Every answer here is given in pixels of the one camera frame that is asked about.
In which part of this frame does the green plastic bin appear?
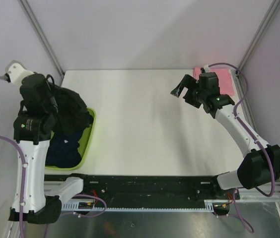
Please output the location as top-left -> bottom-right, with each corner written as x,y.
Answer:
45,107 -> 95,170

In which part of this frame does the black printed t shirt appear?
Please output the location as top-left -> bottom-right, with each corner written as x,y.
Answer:
53,86 -> 94,136

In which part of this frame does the folded pink t shirt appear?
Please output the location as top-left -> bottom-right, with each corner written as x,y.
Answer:
192,67 -> 235,96

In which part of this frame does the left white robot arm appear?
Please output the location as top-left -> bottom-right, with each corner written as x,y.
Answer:
9,73 -> 91,225

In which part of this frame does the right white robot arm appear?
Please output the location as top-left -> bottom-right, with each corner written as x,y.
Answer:
170,72 -> 280,199

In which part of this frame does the grey slotted cable duct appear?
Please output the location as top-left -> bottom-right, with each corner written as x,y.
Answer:
61,200 -> 214,213

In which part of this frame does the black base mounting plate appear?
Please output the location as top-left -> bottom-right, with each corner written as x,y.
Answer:
63,175 -> 240,208

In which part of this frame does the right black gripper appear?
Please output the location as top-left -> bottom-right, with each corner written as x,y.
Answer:
171,74 -> 207,109

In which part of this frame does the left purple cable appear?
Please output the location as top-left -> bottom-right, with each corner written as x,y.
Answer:
0,74 -> 107,238

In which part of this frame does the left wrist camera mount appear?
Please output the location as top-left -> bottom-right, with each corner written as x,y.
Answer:
5,60 -> 34,87

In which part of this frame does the navy blue t shirt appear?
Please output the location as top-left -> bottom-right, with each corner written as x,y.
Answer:
45,128 -> 89,169

